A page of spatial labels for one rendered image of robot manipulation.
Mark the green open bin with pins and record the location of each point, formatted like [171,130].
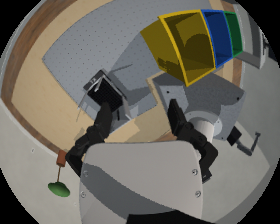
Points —
[235,33]

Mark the blue bin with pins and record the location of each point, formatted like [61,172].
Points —
[220,33]

